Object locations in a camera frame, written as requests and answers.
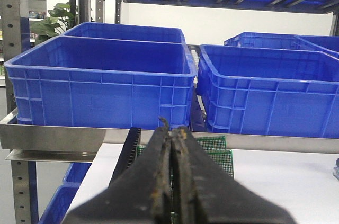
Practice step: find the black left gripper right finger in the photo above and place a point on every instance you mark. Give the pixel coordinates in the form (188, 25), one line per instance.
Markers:
(207, 194)

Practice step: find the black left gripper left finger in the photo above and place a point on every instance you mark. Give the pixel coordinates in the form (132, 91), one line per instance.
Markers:
(141, 194)

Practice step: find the green circuit board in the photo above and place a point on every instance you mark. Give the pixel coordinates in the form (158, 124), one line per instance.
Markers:
(215, 143)
(224, 158)

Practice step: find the black slotted board rack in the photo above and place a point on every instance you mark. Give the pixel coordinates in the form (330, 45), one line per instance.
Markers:
(128, 153)

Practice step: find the lower shelf blue crate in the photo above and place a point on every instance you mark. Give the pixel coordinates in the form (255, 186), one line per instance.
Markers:
(64, 195)

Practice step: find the blue crate centre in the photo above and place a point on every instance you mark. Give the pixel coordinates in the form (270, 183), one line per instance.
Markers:
(273, 92)

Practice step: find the blue crate front left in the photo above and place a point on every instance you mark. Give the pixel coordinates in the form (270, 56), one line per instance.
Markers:
(103, 83)

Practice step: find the blue crate back right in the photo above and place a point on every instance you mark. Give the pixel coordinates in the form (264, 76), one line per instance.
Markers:
(267, 40)

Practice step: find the blue crate back left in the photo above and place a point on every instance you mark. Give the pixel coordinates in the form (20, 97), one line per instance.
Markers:
(126, 32)

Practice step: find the green potted plant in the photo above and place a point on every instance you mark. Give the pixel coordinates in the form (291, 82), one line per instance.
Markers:
(62, 17)

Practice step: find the blue crate front right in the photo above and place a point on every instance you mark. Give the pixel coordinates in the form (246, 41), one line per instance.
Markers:
(326, 44)

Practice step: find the steel shelf front rail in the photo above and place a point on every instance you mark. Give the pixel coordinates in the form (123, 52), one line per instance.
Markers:
(84, 139)

